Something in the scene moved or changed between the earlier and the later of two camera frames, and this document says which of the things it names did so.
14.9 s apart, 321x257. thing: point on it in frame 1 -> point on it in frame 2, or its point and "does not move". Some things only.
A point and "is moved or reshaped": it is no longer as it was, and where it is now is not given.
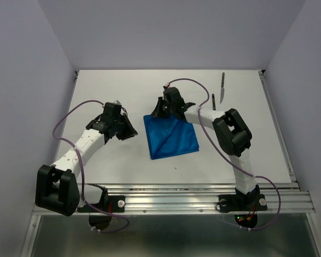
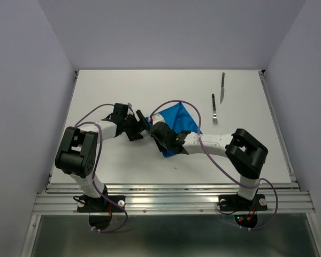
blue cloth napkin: [169, 136] is moved or reshaped
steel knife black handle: [222, 88] does not move
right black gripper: [157, 112] -> [160, 146]
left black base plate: [111, 204] does not move
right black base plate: [239, 203] does not move
